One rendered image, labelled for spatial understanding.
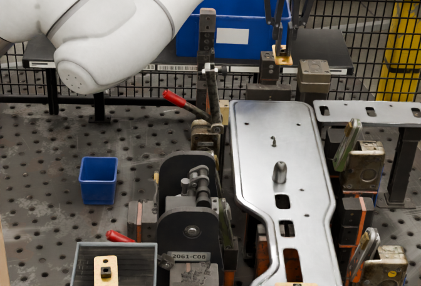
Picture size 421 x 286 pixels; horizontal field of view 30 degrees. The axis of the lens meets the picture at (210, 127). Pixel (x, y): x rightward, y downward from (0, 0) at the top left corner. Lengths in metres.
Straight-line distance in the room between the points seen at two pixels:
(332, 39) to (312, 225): 0.78
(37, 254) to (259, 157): 0.62
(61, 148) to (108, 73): 1.21
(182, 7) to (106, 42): 0.17
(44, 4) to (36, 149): 1.22
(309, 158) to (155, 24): 0.74
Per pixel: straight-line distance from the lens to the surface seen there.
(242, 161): 1.83
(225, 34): 2.12
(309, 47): 2.25
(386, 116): 2.05
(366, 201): 1.79
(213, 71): 1.74
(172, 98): 1.79
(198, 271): 1.45
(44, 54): 2.18
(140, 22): 1.21
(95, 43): 1.18
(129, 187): 2.22
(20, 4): 1.21
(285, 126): 1.96
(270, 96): 2.11
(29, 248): 2.06
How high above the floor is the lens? 2.12
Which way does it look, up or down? 35 degrees down
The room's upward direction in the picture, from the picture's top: 3 degrees clockwise
